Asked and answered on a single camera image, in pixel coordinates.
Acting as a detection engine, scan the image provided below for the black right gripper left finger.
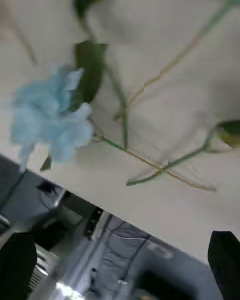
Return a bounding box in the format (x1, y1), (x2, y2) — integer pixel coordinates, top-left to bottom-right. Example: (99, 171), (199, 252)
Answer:
(0, 232), (38, 300)

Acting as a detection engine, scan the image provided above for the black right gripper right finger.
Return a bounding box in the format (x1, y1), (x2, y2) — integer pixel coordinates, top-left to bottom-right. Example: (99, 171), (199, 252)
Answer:
(207, 230), (240, 300)

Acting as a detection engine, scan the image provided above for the pale grey robot torso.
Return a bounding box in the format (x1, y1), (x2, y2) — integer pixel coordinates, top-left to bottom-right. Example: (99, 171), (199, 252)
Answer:
(24, 204), (221, 300)

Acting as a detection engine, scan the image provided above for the thin blurred flower stem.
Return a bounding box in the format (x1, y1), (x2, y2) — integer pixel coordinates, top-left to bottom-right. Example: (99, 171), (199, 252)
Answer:
(0, 0), (38, 66)

